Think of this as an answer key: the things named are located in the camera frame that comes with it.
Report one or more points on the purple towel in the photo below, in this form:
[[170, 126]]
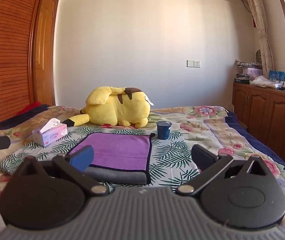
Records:
[[118, 150]]

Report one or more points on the dark blue blanket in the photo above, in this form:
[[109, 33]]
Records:
[[262, 145]]

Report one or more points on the purple packet pile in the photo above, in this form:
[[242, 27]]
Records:
[[252, 72]]

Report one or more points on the grey towel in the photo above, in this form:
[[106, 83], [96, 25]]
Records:
[[117, 176]]

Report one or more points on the white wall socket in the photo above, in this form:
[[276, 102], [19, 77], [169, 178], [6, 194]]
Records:
[[193, 64]]

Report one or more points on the yellow plush toy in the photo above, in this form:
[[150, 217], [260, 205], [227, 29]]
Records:
[[117, 107]]

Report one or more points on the blue packets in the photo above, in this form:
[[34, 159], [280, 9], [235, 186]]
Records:
[[277, 75]]

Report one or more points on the pink tissue box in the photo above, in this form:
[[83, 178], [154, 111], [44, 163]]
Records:
[[50, 135]]

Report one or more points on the louvred wooden wardrobe door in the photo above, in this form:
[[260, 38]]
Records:
[[5, 50]]

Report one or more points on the dark blue cup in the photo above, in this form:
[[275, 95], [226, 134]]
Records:
[[163, 130]]

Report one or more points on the red and navy blanket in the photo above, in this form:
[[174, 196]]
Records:
[[22, 116]]

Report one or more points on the wooden room door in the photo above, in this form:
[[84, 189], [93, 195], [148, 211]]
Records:
[[44, 55]]

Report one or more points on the patterned beige curtain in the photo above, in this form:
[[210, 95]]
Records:
[[258, 17]]

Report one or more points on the floral cloth bundle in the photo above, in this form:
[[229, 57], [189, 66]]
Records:
[[263, 82]]

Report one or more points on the woven hand fan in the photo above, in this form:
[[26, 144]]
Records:
[[258, 56]]

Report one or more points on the wooden cabinet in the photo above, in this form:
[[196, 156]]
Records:
[[270, 115]]

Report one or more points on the black flat box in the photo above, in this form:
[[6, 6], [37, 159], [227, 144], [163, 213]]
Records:
[[241, 80]]

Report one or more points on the leaf-print cloth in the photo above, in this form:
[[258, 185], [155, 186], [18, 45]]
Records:
[[172, 155]]

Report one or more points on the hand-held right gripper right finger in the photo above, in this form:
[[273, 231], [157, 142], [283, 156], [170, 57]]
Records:
[[202, 156]]

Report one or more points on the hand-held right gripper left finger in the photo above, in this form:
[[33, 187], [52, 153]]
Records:
[[83, 158]]

